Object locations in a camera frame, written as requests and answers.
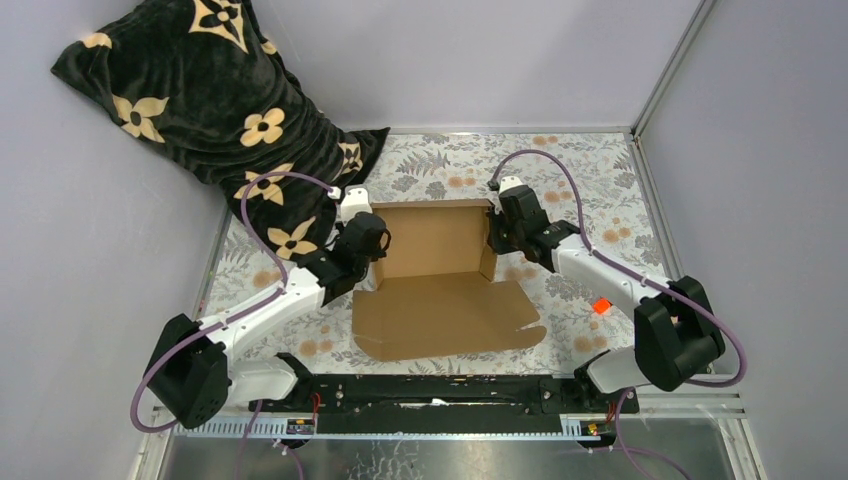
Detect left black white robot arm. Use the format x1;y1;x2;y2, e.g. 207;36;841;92
131;212;391;433

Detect black floral plush blanket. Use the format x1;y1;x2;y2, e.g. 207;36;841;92
52;0;389;261

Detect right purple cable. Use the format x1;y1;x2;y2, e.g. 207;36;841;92
488;149;750;480

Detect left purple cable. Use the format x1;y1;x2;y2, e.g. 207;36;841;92
129;170;343;480

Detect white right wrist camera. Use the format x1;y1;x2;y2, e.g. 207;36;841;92
496;176;525;194

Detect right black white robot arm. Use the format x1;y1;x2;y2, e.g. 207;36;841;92
487;177;726;412

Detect brown cardboard box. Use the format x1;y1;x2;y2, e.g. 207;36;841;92
352;200;547;362

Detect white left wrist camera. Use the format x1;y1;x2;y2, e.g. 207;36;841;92
327;185;373;225

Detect purple cable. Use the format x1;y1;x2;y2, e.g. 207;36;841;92
488;149;750;480
129;170;343;480

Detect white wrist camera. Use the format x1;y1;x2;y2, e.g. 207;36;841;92
496;176;525;194
327;185;373;225

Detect aluminium frame rail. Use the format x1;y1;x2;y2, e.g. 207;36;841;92
133;371;766;479

